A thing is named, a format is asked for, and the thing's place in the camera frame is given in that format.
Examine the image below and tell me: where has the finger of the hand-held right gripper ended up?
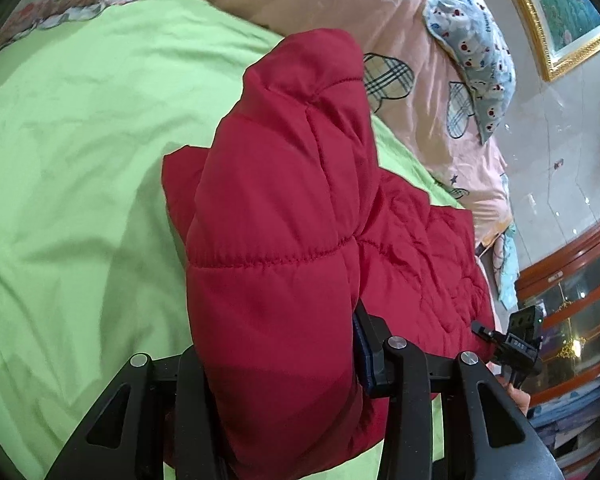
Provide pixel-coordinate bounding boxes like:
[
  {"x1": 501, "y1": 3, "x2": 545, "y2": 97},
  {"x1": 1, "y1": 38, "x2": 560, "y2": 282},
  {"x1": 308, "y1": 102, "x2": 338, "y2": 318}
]
[{"x1": 471, "y1": 321, "x2": 506, "y2": 343}]

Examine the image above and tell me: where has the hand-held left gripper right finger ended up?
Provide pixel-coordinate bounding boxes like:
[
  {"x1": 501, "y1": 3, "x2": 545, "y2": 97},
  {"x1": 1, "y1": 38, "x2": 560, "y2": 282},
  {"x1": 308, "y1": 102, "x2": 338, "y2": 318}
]
[{"x1": 352, "y1": 300, "x2": 566, "y2": 480}]

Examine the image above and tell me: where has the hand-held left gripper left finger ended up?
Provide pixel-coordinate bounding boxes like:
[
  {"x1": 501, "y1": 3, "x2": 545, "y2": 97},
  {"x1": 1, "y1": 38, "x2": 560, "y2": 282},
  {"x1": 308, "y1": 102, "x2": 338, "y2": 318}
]
[{"x1": 45, "y1": 347, "x2": 231, "y2": 480}]

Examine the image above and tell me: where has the red quilted coat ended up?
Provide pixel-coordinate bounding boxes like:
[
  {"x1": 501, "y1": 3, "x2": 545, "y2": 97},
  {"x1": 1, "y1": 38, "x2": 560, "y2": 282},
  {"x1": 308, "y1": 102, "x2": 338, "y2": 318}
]
[{"x1": 161, "y1": 29, "x2": 496, "y2": 471}]

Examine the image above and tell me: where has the person's right hand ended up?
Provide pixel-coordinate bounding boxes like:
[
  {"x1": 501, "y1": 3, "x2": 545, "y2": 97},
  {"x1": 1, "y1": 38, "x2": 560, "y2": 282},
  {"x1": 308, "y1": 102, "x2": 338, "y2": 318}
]
[{"x1": 497, "y1": 377, "x2": 532, "y2": 417}]

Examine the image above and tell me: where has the light blue cartoon cloth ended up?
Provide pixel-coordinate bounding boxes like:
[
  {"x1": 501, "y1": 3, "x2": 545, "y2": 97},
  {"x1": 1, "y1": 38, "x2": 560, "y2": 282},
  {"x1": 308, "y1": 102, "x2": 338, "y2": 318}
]
[{"x1": 489, "y1": 222, "x2": 520, "y2": 310}]

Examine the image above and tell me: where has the wooden glass cabinet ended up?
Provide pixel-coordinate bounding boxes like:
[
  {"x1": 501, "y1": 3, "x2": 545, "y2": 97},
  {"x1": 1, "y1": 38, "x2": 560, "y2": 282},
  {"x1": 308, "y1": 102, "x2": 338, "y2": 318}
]
[{"x1": 514, "y1": 210, "x2": 600, "y2": 396}]

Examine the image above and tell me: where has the stack of folded blankets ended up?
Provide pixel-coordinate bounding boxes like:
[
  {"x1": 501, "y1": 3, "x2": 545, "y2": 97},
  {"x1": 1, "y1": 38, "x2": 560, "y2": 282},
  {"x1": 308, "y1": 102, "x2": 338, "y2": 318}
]
[{"x1": 527, "y1": 372, "x2": 600, "y2": 480}]

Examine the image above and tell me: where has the green bed sheet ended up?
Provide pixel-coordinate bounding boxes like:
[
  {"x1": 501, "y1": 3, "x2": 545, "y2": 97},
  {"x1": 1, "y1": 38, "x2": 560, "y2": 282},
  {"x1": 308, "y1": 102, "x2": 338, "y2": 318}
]
[{"x1": 0, "y1": 0, "x2": 481, "y2": 480}]

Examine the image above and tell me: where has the blue bear print pillow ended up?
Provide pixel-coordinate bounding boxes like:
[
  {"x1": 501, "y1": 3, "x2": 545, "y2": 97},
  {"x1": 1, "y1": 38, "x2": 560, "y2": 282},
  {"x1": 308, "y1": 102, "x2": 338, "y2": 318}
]
[{"x1": 425, "y1": 0, "x2": 517, "y2": 146}]

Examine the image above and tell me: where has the gold framed picture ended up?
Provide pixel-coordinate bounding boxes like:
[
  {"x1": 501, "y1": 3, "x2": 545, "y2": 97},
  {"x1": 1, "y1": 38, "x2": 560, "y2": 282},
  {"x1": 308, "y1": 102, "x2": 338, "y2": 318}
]
[{"x1": 490, "y1": 0, "x2": 600, "y2": 83}]

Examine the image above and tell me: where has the pink duvet with plaid hearts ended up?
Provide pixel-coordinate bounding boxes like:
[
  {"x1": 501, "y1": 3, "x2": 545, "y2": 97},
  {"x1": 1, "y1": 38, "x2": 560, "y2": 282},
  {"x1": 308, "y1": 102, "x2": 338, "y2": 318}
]
[{"x1": 160, "y1": 0, "x2": 513, "y2": 246}]

